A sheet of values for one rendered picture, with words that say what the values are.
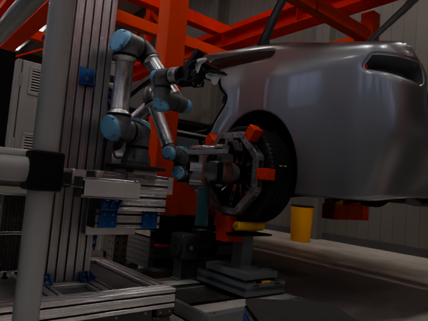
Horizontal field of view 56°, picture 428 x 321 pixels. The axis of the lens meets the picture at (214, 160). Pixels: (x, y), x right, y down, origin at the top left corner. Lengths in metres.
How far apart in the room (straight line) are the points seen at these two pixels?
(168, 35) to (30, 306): 2.68
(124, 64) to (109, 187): 0.61
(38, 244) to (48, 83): 0.18
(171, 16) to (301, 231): 4.49
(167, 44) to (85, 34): 0.96
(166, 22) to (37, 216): 2.70
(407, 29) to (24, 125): 6.38
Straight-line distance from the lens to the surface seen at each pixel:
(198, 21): 6.55
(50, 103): 0.48
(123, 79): 2.00
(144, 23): 5.33
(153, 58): 2.09
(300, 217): 6.66
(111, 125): 1.94
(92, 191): 1.78
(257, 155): 2.49
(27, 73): 2.00
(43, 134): 0.48
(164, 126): 2.29
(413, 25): 7.41
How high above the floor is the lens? 0.74
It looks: 4 degrees up
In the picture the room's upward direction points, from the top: 5 degrees clockwise
